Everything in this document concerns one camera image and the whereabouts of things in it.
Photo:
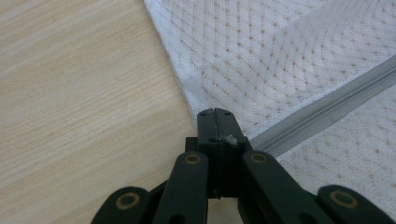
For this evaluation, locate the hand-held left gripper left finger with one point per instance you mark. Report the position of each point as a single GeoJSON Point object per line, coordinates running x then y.
{"type": "Point", "coordinates": [207, 137]}

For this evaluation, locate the white mesh laundry bag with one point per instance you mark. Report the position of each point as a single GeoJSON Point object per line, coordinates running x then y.
{"type": "Point", "coordinates": [280, 62]}

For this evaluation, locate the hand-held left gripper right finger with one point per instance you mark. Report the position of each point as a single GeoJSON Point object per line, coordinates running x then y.
{"type": "Point", "coordinates": [225, 124]}

